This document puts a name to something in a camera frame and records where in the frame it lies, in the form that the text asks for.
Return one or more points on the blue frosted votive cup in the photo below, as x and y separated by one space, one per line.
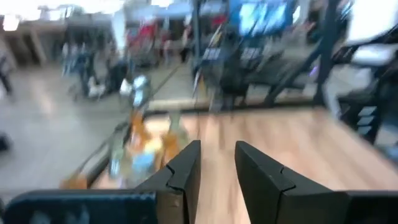
143 163

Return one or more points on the wooden shelf with black frame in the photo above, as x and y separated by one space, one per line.
155 123

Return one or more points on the amber glass candlestick holder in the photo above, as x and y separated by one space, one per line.
170 144
138 124

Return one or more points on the black metal rig frame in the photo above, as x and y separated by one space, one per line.
325 62

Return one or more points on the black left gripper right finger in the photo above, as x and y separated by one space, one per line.
264 193

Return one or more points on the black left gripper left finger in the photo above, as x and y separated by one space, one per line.
183 180

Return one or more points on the clear glass candlestick holder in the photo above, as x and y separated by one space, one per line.
176 121
116 155

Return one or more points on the yellow frosted votive cup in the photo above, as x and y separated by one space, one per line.
154 145

